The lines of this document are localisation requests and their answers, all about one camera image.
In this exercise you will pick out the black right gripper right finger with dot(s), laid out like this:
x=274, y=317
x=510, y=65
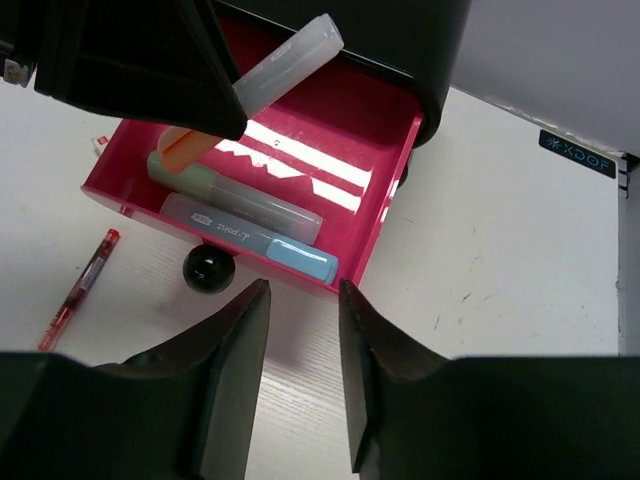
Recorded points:
x=383, y=370

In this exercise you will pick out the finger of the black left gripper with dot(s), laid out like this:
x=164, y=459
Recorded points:
x=163, y=62

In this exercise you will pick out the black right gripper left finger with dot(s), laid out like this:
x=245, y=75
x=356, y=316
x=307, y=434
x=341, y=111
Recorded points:
x=185, y=408

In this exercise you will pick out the orange highlighter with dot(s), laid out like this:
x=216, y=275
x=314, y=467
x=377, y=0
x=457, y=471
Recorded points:
x=296, y=59

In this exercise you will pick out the blue highlighter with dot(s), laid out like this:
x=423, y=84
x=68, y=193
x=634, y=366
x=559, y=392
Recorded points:
x=251, y=237

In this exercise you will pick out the pink top drawer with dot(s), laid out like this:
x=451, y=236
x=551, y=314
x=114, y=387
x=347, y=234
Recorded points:
x=335, y=145

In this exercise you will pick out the green highlighter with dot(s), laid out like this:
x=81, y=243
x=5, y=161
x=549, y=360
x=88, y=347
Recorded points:
x=210, y=187

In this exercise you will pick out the white eraser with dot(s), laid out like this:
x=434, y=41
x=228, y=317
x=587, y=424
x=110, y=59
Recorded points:
x=99, y=144

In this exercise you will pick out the red gel pen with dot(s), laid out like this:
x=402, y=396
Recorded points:
x=79, y=291

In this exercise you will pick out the black drawer cabinet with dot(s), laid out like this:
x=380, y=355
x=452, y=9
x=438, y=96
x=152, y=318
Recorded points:
x=413, y=44

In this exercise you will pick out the right logo sticker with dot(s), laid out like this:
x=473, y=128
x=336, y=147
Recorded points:
x=577, y=154

